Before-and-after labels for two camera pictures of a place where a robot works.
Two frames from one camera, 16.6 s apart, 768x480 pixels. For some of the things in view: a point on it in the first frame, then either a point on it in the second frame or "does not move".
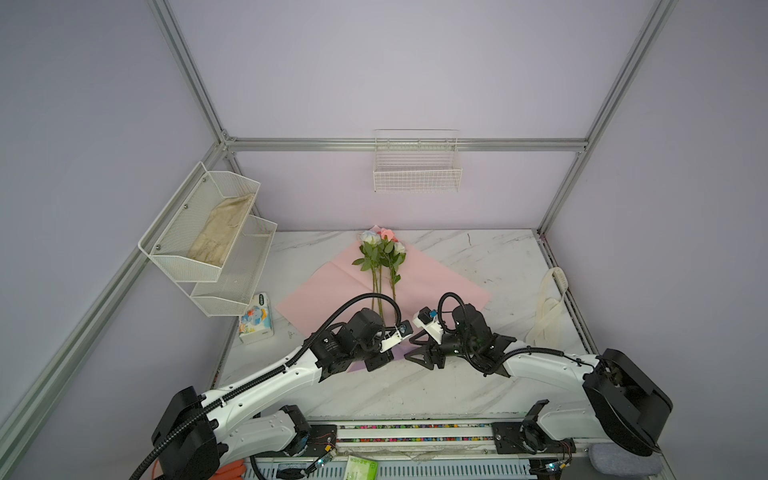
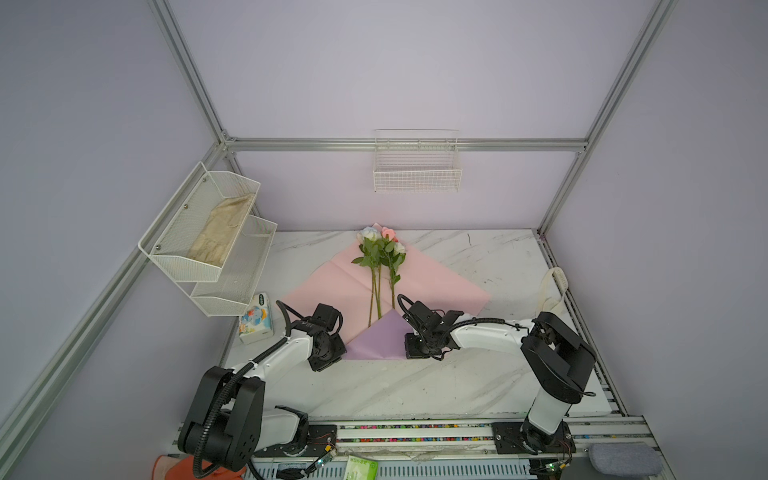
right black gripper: x=428 y=355 → x=411 y=353
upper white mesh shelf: x=195 y=234 does not move
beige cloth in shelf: x=215 y=240 does not move
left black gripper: x=381 y=359 → x=338 y=350
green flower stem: x=399 y=255 does not move
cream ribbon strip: x=553 y=291 does not move
